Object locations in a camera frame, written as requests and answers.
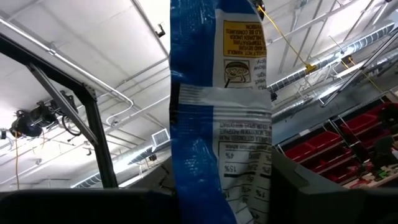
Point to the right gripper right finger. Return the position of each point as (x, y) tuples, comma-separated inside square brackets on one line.
[(298, 199)]

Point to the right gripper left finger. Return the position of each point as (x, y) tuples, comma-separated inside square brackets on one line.
[(155, 199)]

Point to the blue soy sauce noodle pack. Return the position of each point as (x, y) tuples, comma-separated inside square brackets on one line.
[(199, 124)]

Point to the red storage bin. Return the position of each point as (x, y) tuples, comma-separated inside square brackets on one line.
[(298, 152), (359, 123), (325, 140)]

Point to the white ceiling vent grille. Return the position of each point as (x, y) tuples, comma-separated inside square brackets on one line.
[(160, 137)]

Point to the white ceiling conduit pipe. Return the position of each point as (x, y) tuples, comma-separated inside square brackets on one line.
[(51, 49)]

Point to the silver ventilation duct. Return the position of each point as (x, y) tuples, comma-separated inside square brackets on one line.
[(136, 155), (357, 46)]

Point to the black overhead rig frame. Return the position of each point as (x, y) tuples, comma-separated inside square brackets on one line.
[(93, 124)]

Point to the black overhead camera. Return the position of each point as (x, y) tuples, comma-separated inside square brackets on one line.
[(28, 124)]

